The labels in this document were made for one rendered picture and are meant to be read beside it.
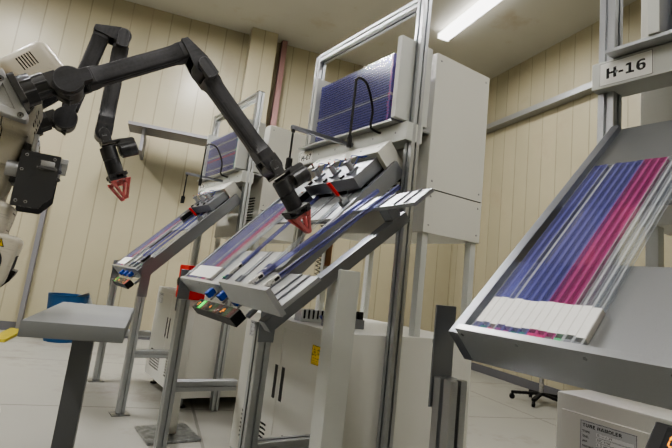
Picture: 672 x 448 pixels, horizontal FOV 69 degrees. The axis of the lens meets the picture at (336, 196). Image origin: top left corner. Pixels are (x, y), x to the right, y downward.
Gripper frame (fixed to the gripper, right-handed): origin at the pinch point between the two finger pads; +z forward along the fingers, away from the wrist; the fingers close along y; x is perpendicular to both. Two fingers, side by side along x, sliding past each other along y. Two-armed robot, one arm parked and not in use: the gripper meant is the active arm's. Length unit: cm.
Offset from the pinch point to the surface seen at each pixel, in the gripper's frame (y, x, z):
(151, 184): 391, -66, -27
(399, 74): -11, -58, -30
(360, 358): -9.7, 10.9, 43.2
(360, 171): -5.8, -26.6, -7.6
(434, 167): -10, -56, 7
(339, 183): 3.8, -22.7, -6.1
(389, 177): -9.8, -33.9, -0.6
